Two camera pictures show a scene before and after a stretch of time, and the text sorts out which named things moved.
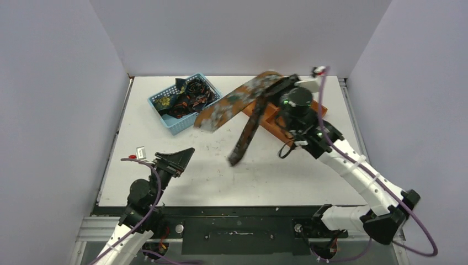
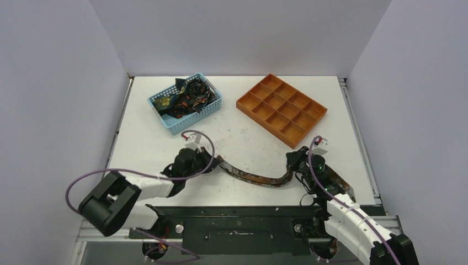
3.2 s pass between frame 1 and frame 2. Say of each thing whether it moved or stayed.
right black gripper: moved
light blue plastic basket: stayed
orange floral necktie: moved
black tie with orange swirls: stayed
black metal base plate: stayed
